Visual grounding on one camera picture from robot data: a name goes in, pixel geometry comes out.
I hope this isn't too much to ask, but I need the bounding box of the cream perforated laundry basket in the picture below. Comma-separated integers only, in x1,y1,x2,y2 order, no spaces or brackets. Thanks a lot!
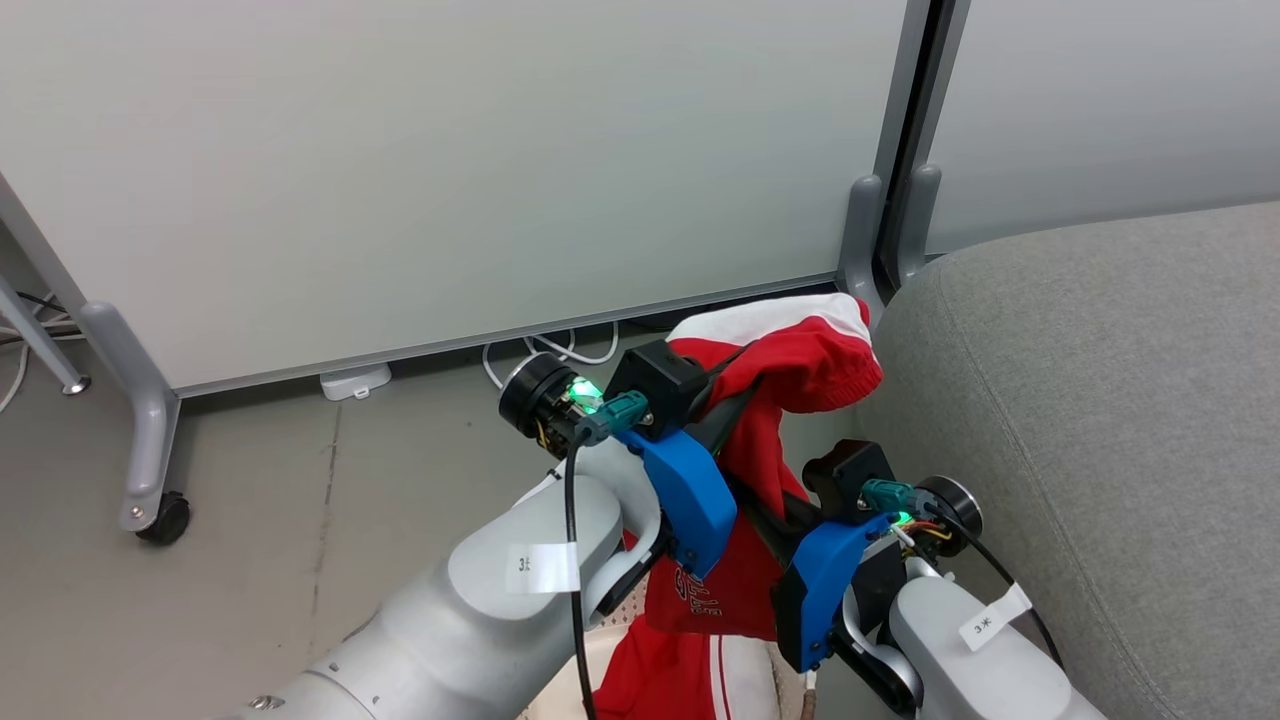
515,625,821,720

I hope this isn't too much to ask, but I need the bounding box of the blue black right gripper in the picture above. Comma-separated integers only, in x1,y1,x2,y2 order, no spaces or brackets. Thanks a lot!
728,475,987,673

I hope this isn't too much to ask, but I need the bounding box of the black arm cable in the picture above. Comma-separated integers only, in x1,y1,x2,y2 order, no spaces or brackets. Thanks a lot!
935,525,1067,671
562,435,599,720

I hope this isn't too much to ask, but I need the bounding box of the white paper cable tag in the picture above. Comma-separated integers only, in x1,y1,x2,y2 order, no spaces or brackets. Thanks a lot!
506,541,582,597
957,582,1033,653

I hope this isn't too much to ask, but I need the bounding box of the narrow white partition panel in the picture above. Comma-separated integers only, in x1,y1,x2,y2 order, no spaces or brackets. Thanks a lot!
893,0,1280,289

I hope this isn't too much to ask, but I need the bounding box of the black caster wheel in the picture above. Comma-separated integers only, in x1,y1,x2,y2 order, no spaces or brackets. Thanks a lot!
135,490,192,547

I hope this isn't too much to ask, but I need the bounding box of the tangled floor cables bundle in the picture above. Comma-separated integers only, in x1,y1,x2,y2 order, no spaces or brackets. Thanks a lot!
0,290,86,413

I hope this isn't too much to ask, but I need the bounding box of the white looped floor cable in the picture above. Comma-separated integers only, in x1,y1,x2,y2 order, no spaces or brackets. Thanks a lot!
482,320,621,391

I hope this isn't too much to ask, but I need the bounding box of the wide white partition panel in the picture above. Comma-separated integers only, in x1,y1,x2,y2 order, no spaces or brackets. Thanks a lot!
0,0,946,536

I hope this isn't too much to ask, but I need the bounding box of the white power adapter box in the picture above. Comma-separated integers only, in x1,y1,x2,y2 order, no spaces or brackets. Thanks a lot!
319,362,393,402

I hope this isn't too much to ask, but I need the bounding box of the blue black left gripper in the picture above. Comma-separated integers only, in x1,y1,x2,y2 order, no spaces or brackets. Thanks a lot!
498,343,766,581

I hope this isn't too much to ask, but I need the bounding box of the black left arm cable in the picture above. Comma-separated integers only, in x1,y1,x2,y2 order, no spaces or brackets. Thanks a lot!
562,435,599,720

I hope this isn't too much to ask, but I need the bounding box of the teal cable connector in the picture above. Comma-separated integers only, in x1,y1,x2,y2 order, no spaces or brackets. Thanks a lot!
861,479,920,514
574,391,653,448

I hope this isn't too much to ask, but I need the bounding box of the grey metal stand leg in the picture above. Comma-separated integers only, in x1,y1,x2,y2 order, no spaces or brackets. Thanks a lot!
0,275,92,397

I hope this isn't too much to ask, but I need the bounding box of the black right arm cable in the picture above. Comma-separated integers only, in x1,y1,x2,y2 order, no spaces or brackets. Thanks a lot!
935,525,1067,671

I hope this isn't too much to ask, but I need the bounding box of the red white clothing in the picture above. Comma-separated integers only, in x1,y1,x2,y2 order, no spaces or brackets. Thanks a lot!
595,293,886,720

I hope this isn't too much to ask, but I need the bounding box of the grey fabric sofa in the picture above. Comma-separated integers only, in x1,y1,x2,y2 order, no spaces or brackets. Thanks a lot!
860,200,1280,720

